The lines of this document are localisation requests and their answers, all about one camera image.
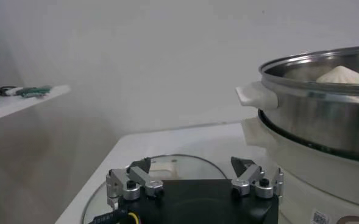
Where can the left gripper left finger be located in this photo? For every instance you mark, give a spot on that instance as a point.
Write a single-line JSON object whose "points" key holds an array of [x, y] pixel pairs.
{"points": [[136, 179]]}

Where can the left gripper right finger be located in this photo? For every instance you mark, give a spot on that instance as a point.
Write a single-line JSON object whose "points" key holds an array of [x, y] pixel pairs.
{"points": [[252, 179]]}

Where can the round glass lid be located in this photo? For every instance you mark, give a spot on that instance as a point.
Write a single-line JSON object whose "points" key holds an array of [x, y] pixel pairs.
{"points": [[197, 167]]}

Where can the white steamed baozi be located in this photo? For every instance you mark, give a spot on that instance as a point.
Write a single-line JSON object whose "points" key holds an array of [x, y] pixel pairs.
{"points": [[342, 76]]}

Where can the stainless steel steamer basket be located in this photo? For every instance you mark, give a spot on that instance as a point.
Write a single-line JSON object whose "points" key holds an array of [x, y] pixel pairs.
{"points": [[319, 121]]}

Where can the white electric cooker base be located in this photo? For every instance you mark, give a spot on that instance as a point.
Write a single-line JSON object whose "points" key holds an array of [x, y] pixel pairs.
{"points": [[319, 182]]}

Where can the white side table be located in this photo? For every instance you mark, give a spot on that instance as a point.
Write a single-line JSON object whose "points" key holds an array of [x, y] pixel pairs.
{"points": [[20, 103]]}

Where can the small white device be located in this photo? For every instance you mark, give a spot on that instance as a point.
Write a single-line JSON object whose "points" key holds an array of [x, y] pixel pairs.
{"points": [[14, 90]]}

